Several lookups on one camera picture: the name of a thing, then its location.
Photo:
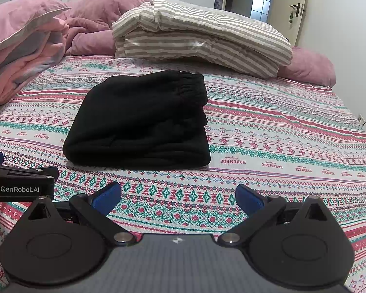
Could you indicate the pink duvet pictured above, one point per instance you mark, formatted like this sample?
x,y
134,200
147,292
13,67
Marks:
x,y
88,21

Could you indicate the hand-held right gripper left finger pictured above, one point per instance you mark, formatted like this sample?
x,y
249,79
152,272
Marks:
x,y
106,197

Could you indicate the pink and grey folded blanket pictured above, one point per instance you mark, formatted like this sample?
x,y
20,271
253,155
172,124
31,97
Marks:
x,y
18,73

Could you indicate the white wall socket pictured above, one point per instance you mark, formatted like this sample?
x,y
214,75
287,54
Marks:
x,y
361,119

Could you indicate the black pants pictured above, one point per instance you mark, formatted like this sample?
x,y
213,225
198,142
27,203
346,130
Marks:
x,y
134,128

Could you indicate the striped folded quilt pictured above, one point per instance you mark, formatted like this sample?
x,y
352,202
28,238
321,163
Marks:
x,y
201,36

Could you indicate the patterned bed sheet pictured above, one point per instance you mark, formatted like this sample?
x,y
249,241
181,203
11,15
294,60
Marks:
x,y
262,158

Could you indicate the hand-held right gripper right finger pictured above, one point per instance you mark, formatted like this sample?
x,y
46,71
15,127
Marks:
x,y
248,198

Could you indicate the pink pillow with grey edge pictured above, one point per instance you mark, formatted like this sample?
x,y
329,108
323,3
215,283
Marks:
x,y
18,21

